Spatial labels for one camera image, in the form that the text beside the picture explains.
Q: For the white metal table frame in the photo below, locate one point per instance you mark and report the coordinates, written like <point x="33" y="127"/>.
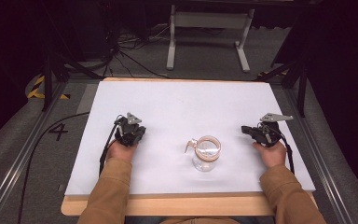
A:
<point x="209" y="20"/>

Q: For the aluminium floor rail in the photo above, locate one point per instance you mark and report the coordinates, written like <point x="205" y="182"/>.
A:
<point x="21" y="155"/>
<point x="320" y="155"/>

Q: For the white table sheet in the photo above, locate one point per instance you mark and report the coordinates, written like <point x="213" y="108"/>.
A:
<point x="183" y="105"/>

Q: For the yellow black hazard tape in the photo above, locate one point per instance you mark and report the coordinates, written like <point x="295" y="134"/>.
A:
<point x="37" y="90"/>

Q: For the black metal stand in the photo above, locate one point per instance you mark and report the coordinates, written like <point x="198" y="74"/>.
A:
<point x="301" y="90"/>

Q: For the person's left hand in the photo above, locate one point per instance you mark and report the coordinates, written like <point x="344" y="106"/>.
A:
<point x="121" y="152"/>

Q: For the black tripod stand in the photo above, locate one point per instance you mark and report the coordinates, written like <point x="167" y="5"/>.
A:
<point x="47" y="81"/>

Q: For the person's right hand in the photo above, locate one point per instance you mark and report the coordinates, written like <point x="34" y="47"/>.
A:
<point x="273" y="154"/>

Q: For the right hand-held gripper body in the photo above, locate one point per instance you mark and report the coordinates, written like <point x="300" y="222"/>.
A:
<point x="268" y="133"/>

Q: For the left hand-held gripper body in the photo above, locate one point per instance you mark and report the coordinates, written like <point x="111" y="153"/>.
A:
<point x="127" y="130"/>

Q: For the glass jar with wooden lid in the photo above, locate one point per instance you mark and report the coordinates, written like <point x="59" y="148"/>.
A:
<point x="205" y="154"/>

